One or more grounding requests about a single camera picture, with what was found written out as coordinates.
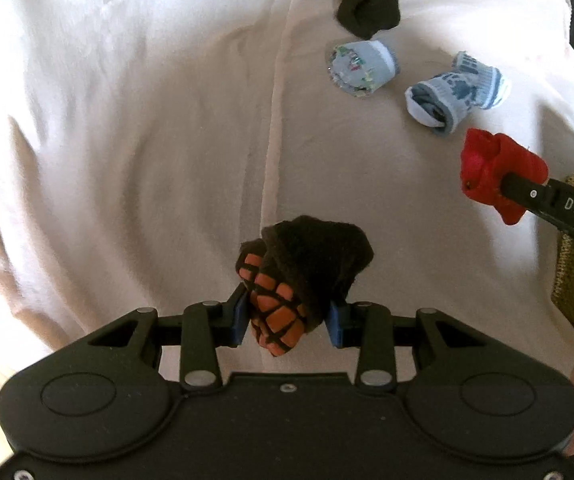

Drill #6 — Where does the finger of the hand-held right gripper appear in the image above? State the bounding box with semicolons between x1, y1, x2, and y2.
498;171;574;263

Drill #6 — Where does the grey patterned rolled sock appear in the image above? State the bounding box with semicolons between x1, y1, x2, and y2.
327;39;401;98

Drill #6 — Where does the dark brown sock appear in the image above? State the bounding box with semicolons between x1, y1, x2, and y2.
336;0;402;41

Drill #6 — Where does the beige blanket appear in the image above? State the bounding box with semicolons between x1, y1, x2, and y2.
0;0;574;386

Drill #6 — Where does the red sock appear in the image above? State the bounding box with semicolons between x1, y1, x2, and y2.
460;128;550;227

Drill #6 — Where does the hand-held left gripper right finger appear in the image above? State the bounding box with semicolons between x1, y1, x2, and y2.
324;300;503;392

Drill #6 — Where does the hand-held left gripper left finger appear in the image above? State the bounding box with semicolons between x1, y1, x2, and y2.
67;282;250;392

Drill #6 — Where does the blue and white sock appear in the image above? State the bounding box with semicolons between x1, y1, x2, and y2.
404;51;513;137

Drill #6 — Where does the dark sock with orange grid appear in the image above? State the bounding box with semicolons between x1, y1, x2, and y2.
236;215;375;358

